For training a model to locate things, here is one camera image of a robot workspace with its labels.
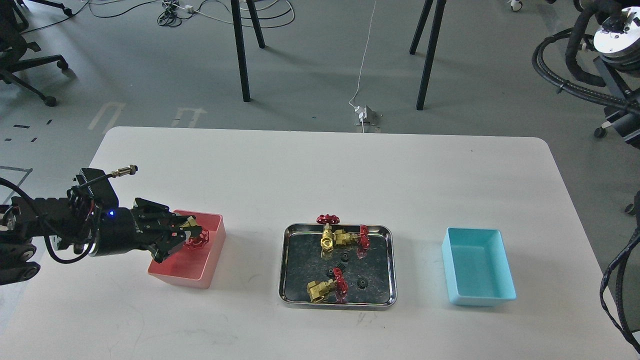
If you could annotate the black office chair base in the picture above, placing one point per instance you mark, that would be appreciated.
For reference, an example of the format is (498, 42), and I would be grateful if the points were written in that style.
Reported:
(14, 48)

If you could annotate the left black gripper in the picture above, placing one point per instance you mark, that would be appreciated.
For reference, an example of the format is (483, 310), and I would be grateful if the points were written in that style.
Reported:
(147, 226)

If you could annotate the white power adapter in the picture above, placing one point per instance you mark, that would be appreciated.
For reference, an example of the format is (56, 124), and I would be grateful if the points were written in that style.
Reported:
(364, 116)

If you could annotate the brass valve red handle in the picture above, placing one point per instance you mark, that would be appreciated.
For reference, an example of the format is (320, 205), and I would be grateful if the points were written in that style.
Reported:
(198, 237)

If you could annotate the brass valve right handle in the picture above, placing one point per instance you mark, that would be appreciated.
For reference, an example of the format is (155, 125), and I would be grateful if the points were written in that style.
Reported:
(344, 239)

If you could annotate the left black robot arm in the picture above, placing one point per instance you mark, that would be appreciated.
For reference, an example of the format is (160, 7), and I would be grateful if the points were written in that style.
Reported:
(88, 221)

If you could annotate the black tripod leg right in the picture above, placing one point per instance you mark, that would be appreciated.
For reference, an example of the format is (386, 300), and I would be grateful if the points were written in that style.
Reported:
(435, 31)

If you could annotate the small black gear top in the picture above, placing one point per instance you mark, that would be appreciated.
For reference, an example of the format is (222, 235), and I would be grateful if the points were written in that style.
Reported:
(344, 257)

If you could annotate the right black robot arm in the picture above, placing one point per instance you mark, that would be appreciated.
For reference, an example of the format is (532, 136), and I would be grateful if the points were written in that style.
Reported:
(602, 47)

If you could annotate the brass valve upright handle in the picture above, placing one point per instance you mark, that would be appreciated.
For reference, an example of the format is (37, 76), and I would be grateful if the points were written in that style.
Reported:
(327, 239)

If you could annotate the steel tray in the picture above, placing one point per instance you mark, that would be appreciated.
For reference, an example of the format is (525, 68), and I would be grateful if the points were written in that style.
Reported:
(303, 261)

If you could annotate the pink plastic box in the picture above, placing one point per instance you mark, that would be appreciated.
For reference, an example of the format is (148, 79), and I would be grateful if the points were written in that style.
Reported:
(194, 267)

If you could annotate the brass valve front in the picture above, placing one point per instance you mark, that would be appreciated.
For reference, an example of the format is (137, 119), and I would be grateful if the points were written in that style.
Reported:
(319, 291)

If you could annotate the blue plastic box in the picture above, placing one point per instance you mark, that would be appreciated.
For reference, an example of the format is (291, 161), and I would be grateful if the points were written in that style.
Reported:
(477, 269)

